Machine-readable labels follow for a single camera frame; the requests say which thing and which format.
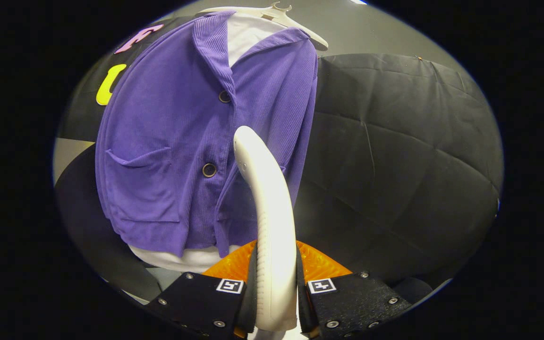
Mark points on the white mannequin torso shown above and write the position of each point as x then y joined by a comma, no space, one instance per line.
248,38

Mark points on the white clothes hanger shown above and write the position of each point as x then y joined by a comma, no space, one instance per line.
295,28

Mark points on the black backdrop cloth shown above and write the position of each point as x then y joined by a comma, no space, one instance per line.
395,165

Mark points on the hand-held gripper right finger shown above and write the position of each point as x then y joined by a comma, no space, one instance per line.
352,302

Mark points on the white garment steamer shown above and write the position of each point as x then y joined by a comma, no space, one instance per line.
274,226

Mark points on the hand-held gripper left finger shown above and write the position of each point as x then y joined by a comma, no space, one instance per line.
206,302

